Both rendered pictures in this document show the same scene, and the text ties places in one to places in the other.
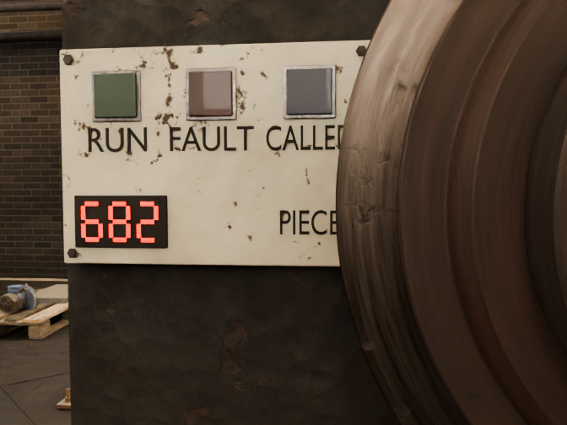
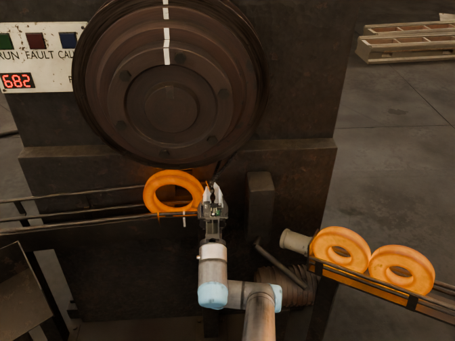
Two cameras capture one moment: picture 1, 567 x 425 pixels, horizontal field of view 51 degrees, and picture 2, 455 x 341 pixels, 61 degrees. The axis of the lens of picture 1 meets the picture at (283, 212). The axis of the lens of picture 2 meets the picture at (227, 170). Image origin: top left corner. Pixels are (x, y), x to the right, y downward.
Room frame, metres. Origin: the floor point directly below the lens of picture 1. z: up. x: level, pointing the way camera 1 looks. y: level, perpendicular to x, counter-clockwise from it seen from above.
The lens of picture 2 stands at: (-0.54, -0.23, 1.53)
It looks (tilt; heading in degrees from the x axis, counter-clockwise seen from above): 37 degrees down; 349
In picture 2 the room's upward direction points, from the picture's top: straight up
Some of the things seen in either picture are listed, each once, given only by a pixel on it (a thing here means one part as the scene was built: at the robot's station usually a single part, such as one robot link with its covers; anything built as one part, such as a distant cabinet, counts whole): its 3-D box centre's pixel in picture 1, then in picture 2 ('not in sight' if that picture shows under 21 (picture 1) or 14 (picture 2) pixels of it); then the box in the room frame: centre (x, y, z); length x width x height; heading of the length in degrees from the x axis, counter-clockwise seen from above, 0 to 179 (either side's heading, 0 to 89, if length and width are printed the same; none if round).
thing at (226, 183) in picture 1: (213, 156); (42, 59); (0.50, 0.06, 1.15); 0.26 x 0.02 x 0.18; 83
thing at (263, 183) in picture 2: not in sight; (258, 208); (0.34, -0.50, 0.68); 0.11 x 0.08 x 0.24; 173
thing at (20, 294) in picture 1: (24, 296); not in sight; (4.55, 1.98, 0.25); 0.40 x 0.24 x 0.22; 173
